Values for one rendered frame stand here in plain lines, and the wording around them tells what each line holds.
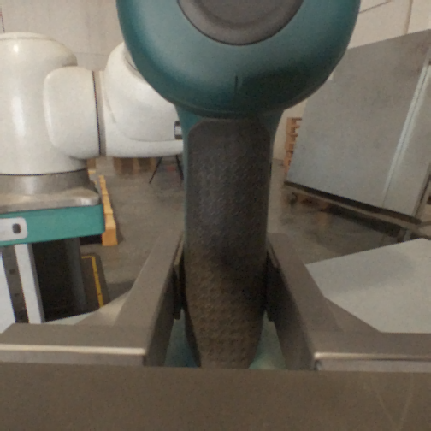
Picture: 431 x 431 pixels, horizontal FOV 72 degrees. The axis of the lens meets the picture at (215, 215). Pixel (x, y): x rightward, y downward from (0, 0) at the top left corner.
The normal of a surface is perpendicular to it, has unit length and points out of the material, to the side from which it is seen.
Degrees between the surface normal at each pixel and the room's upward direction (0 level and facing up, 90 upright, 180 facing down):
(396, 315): 0
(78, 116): 92
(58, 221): 90
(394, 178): 78
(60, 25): 90
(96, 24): 90
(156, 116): 137
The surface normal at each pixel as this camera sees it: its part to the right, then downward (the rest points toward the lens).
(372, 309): 0.02, -0.96
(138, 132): 0.12, 0.86
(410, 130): -0.88, -0.09
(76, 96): 0.47, 0.06
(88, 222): 0.42, 0.28
